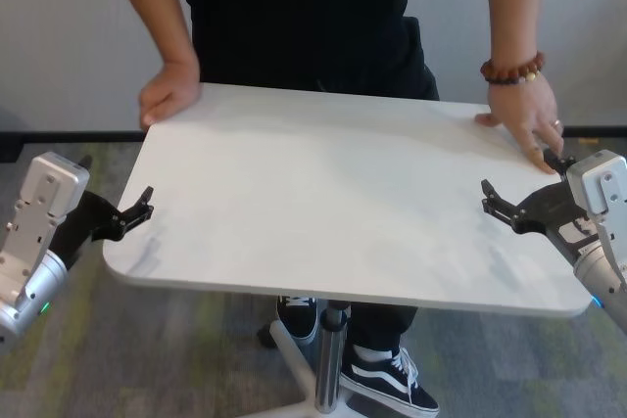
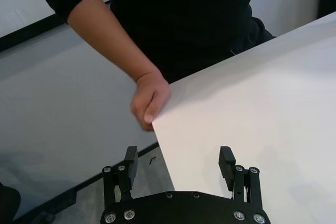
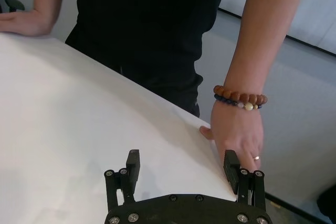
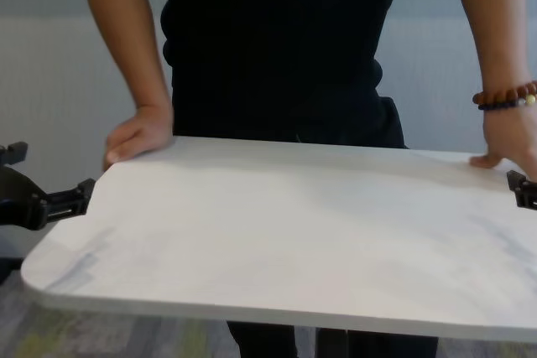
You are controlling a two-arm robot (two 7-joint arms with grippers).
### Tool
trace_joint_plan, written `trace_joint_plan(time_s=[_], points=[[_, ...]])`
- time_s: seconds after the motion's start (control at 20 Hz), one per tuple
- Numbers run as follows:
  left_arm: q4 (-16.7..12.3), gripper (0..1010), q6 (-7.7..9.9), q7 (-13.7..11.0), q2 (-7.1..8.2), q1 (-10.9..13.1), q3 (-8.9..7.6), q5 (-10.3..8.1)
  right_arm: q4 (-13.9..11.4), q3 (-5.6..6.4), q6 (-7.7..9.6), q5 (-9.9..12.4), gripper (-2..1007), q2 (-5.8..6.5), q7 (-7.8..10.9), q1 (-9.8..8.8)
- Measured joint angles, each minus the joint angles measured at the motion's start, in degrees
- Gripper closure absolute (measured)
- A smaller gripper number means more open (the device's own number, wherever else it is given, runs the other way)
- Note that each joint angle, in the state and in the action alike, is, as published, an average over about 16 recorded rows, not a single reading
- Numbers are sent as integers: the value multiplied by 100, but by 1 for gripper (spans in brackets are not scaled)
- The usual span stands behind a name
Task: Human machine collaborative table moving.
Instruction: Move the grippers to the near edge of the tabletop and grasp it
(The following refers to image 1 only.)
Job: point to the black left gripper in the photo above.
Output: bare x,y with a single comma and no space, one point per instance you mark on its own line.
83,222

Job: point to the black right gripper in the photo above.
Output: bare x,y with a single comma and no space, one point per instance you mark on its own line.
544,212

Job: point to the white rolling pedestal table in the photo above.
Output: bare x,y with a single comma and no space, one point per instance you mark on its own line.
318,193

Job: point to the person's left forearm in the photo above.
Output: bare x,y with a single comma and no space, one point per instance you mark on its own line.
509,2

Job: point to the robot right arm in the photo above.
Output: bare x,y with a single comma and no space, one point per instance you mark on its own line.
585,266

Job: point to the person's right forearm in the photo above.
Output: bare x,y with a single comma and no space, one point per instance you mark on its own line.
157,7

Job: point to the person's left hand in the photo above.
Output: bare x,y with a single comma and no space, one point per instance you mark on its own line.
524,109

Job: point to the person's right hand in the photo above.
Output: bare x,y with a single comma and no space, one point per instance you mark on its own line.
169,95

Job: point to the small black box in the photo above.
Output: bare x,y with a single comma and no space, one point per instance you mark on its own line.
10,150

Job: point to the person's right black sneaker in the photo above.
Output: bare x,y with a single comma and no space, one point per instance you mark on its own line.
296,315

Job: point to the person's black sneaker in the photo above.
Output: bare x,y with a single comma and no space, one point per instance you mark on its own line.
296,315
387,384

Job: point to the white sock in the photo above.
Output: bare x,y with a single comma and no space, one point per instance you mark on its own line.
372,353

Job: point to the person's left black sneaker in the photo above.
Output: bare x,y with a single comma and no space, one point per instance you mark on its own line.
387,384

